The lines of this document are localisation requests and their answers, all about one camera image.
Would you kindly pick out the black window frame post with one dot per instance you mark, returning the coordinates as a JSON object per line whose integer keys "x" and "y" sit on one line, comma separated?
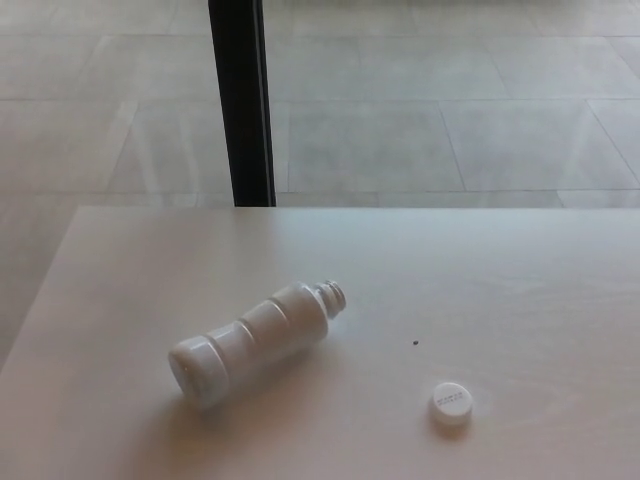
{"x": 242, "y": 100}

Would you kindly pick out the white plastic bottle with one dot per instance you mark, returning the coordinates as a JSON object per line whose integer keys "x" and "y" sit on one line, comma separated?
{"x": 260, "y": 340}

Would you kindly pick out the white screw cap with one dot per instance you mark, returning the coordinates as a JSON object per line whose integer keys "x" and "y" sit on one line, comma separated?
{"x": 451, "y": 402}

